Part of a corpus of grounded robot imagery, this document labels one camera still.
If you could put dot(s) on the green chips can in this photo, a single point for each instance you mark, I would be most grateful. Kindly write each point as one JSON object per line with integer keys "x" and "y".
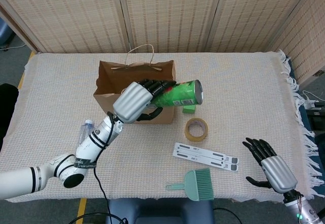
{"x": 182, "y": 94}

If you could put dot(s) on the black box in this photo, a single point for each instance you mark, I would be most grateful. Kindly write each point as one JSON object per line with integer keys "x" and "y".
{"x": 317, "y": 118}

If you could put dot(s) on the green cube block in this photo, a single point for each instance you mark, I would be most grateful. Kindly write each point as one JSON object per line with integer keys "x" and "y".
{"x": 189, "y": 110}

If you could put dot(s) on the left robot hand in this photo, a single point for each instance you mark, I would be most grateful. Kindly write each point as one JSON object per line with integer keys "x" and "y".
{"x": 132, "y": 102}

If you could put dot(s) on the brass screen hinge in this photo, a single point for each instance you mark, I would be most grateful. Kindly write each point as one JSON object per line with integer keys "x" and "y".
{"x": 319, "y": 73}

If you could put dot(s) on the white folding laptop stand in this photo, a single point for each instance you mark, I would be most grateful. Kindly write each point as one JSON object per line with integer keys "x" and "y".
{"x": 203, "y": 155}

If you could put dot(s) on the brown paper bag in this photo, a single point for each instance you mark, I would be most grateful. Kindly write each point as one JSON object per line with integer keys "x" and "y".
{"x": 109, "y": 76}

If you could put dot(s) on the beige woven tablecloth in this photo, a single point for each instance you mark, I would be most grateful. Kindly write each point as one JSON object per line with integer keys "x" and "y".
{"x": 241, "y": 94}

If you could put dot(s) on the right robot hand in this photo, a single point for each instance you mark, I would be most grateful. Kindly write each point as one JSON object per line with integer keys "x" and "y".
{"x": 279, "y": 173}

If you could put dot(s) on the teal hand brush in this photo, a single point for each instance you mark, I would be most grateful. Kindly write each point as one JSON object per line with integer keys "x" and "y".
{"x": 200, "y": 186}

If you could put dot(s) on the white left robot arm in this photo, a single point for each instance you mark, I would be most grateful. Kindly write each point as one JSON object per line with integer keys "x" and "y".
{"x": 86, "y": 153}

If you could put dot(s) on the bamboo folding screen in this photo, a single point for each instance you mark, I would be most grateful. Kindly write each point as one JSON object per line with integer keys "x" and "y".
{"x": 165, "y": 13}

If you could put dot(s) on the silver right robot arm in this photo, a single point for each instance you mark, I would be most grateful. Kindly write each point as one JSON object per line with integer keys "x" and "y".
{"x": 304, "y": 211}

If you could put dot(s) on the clear packing tape roll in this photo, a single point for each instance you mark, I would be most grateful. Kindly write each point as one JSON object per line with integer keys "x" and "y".
{"x": 188, "y": 133}

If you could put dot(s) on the clear plastic water bottle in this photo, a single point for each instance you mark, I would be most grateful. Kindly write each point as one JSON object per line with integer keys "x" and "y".
{"x": 85, "y": 132}

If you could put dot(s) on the blue background object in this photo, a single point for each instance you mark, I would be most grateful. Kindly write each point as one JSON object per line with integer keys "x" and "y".
{"x": 5, "y": 33}

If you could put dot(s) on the dark blue padded base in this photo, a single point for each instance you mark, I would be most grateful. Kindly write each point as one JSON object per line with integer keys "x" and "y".
{"x": 160, "y": 211}

